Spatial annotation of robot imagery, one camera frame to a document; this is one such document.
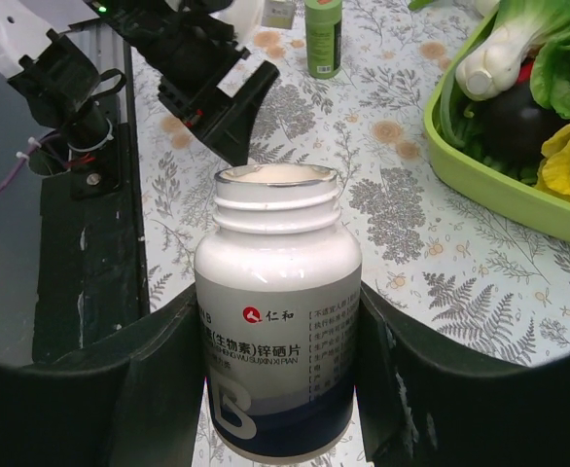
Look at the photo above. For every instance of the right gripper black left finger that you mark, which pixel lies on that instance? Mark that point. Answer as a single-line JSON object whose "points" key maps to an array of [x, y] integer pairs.
{"points": [[132, 399]]}

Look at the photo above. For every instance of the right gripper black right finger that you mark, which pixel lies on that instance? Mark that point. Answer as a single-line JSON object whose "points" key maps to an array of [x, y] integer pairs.
{"points": [[426, 400]]}

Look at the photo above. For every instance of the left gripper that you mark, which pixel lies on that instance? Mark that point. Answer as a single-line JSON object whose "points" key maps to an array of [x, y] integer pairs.
{"points": [[194, 51]]}

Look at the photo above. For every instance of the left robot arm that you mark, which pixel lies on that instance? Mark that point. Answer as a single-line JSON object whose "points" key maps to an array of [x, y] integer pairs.
{"points": [[58, 80]]}

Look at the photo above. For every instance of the floral table mat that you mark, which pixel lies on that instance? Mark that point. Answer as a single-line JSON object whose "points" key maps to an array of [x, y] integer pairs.
{"points": [[427, 250]]}

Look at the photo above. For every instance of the green cylindrical bottle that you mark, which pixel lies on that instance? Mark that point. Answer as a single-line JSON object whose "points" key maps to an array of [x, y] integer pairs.
{"points": [[323, 26]]}

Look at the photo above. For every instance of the green plastic tray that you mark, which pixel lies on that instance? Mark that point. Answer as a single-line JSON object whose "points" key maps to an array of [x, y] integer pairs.
{"points": [[453, 124]]}

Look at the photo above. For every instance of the white bok choy toy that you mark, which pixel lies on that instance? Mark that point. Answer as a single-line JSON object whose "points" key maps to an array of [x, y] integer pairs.
{"points": [[520, 27]]}

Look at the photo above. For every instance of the dark purple eggplant toy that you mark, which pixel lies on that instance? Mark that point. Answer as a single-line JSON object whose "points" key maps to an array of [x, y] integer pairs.
{"points": [[514, 126]]}

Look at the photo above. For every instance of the white radish toy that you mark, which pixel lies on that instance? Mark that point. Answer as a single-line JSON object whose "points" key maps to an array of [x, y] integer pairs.
{"points": [[480, 7]]}

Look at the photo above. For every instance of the red pepper toy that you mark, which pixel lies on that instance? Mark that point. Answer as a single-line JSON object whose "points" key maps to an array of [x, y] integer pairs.
{"points": [[525, 71]]}

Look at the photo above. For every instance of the green napa cabbage toy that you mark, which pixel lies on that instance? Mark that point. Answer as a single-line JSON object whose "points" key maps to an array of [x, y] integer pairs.
{"points": [[550, 76]]}

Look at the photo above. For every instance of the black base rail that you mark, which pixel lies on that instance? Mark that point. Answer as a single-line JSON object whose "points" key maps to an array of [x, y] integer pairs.
{"points": [[93, 278]]}

